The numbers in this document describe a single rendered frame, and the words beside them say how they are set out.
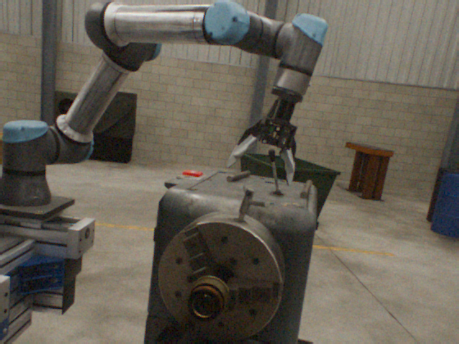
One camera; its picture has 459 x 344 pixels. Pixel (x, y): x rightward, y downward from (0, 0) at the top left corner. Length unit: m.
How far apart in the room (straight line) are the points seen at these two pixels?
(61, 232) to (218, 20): 0.75
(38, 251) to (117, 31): 0.66
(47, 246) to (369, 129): 10.97
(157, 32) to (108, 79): 0.32
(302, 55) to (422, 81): 11.52
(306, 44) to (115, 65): 0.53
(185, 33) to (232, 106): 10.20
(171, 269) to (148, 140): 10.13
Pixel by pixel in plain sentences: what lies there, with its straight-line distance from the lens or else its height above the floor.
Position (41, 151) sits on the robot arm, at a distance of 1.40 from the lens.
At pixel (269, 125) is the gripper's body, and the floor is 1.48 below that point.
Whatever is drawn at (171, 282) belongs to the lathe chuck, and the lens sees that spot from 1.18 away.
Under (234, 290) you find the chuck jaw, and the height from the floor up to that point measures 1.10.
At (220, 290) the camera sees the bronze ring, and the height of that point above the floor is 1.11.
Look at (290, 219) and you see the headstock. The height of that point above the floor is 1.23.
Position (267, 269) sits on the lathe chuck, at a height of 1.14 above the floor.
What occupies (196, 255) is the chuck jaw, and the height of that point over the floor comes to 1.15.
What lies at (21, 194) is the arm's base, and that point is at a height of 1.20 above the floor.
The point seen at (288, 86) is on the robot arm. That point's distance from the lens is 1.01.
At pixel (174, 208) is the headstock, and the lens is 1.29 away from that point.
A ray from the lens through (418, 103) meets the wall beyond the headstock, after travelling 12.41.
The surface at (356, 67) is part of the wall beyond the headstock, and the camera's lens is 11.88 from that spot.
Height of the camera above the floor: 1.51
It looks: 13 degrees down
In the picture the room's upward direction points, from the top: 7 degrees clockwise
